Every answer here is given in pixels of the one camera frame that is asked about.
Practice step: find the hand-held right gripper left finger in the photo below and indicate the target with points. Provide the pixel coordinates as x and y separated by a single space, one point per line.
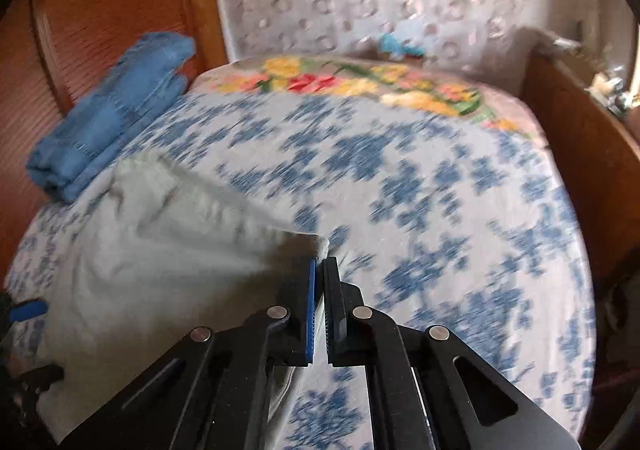
311 310

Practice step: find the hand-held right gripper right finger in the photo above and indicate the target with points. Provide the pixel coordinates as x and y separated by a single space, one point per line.
334 310

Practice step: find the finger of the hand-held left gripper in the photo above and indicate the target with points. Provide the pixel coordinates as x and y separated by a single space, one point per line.
40 377
27 311

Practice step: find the grey-green pants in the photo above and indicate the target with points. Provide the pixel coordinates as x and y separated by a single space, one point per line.
150 255

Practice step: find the blue floral bed sheet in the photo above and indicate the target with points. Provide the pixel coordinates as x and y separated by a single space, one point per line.
425 210

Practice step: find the folded blue jeans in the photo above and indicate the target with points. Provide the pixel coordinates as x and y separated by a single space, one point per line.
110 120

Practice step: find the small box with blue packet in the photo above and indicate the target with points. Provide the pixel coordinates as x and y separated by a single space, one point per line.
395 45

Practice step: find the wooden cabinet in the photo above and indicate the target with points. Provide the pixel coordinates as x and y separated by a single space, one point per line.
565 130

